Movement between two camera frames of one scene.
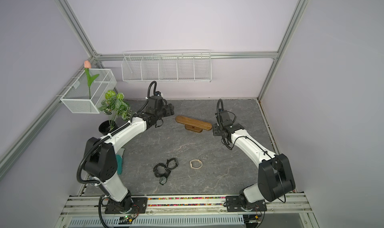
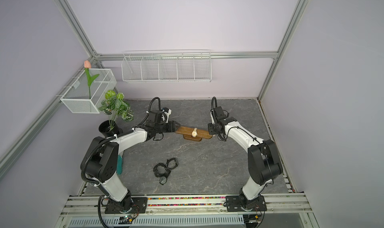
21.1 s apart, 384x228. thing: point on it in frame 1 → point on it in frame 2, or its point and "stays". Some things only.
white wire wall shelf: (167, 66) stays
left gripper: (169, 109) → (172, 126)
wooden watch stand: (193, 125) → (186, 132)
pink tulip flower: (87, 65) stays
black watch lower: (160, 170) stays
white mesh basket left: (86, 93) stays
